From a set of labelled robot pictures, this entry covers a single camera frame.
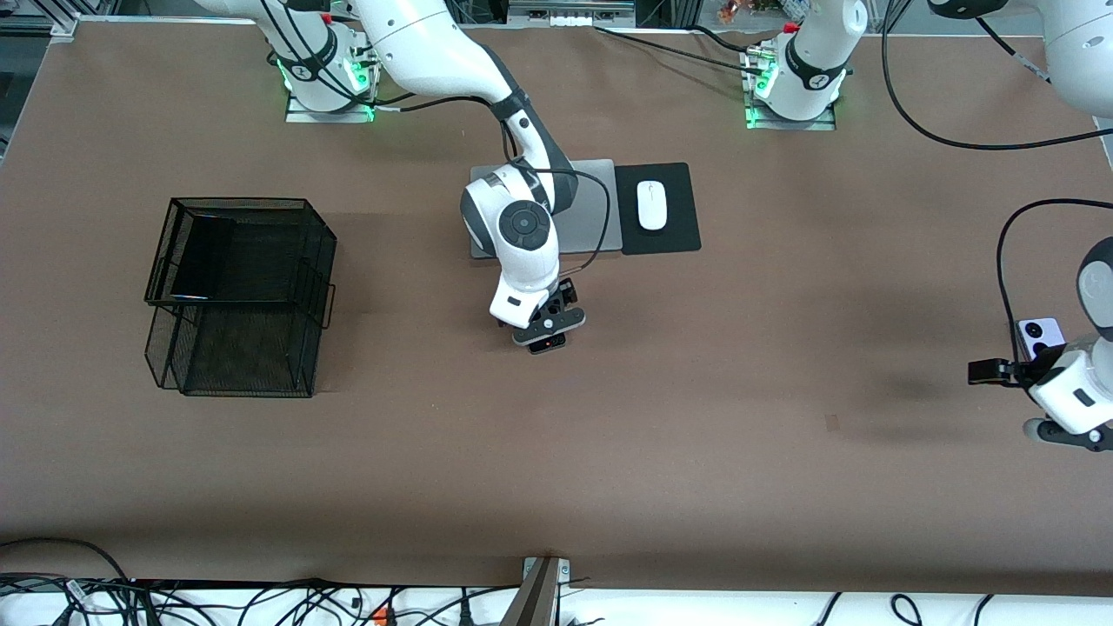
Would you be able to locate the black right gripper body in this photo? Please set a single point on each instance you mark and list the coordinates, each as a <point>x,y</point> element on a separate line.
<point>562,296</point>

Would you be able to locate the white power strip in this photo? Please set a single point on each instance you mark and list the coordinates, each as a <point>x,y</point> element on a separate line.
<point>569,20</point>

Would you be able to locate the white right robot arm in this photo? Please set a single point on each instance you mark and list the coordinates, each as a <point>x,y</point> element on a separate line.
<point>435,52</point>

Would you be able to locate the lavender flip phone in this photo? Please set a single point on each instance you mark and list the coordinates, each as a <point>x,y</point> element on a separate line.
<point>1039,330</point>

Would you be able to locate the metal table clamp bracket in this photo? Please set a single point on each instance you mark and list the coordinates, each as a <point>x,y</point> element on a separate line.
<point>539,591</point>

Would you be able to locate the white computer mouse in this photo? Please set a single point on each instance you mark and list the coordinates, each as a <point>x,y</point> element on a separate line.
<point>651,205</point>

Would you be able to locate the tall black smartphone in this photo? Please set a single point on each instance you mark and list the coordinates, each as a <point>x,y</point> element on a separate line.
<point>202,261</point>

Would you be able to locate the black mouse pad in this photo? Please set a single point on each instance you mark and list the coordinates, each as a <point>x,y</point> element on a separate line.
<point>683,217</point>

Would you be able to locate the small black flip phone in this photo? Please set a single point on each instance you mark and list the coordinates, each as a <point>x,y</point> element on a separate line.
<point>548,346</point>

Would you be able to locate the silver closed laptop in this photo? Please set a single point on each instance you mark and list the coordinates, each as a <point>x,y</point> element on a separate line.
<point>584,228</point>

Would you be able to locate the aluminium frame profile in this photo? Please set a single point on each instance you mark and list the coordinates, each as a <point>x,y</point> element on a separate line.
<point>65,26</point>

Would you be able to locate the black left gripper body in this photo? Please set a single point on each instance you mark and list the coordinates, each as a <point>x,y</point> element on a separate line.
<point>1019,371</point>

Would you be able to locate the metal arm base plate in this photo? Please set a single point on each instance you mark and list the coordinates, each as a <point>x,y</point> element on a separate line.
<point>300,115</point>
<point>761,123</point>

